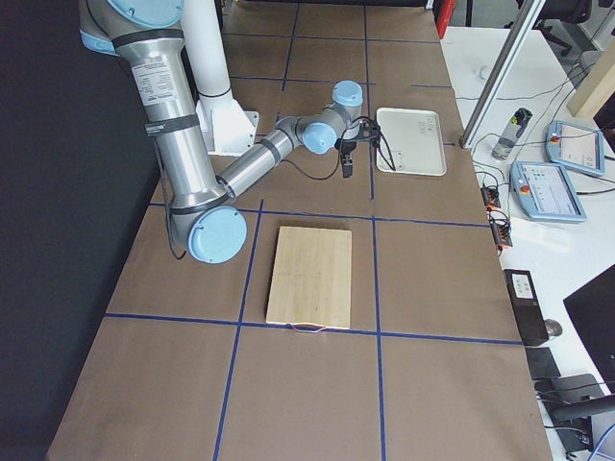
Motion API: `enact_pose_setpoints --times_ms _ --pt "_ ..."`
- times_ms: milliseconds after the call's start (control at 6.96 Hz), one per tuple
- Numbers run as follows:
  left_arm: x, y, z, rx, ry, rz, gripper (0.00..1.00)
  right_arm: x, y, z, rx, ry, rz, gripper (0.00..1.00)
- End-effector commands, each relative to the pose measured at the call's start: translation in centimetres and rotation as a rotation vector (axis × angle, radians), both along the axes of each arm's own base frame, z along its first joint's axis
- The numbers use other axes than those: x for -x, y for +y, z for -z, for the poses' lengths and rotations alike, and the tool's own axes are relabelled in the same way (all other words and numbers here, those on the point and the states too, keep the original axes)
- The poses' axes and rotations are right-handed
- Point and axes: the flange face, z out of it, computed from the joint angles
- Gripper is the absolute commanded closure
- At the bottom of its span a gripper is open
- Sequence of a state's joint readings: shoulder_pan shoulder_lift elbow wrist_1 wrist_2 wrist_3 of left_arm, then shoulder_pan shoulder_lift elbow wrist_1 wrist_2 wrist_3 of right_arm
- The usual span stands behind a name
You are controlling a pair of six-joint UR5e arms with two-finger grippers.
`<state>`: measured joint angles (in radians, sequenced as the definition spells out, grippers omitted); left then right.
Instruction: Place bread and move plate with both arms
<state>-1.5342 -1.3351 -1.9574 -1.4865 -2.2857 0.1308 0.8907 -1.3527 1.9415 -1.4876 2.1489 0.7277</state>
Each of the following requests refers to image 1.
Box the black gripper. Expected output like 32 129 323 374
334 138 357 179

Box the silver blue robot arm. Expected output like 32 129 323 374
79 1 363 264

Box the cream bear serving tray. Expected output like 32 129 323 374
376 108 447 177

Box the wooden cutting board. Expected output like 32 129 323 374
265 226 352 329

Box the clear water bottle black cap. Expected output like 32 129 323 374
491 108 532 160

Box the black orange connector strip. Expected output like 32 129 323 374
480 185 513 253

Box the teach pendant near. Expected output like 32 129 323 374
509 161 587 223

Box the teach pendant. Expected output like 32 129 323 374
509 161 587 223
545 120 605 177

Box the black power adapter box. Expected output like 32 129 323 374
504 269 549 347

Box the teach pendant far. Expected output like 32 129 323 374
545 120 605 177

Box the black laptop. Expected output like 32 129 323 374
564 266 614 390

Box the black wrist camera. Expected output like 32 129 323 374
354 116 381 148

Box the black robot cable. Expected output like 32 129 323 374
283 124 400 182

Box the white mounting pedestal column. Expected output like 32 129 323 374
181 0 259 157

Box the aluminium frame post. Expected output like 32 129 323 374
460 0 546 149

